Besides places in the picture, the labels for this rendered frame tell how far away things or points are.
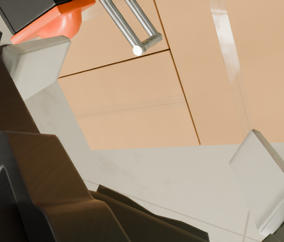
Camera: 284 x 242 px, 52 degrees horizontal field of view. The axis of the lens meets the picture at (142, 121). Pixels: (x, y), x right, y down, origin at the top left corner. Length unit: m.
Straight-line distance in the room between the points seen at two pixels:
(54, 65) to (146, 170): 2.05
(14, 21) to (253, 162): 0.23
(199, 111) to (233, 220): 1.27
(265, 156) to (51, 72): 0.13
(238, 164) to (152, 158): 1.92
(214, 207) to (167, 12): 1.52
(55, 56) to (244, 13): 0.80
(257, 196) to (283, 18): 0.79
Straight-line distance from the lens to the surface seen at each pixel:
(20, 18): 0.29
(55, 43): 0.17
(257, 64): 0.97
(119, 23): 0.23
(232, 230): 2.30
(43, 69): 0.16
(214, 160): 1.91
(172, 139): 1.20
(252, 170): 0.18
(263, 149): 0.18
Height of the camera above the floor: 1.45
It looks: 48 degrees down
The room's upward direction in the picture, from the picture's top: 137 degrees counter-clockwise
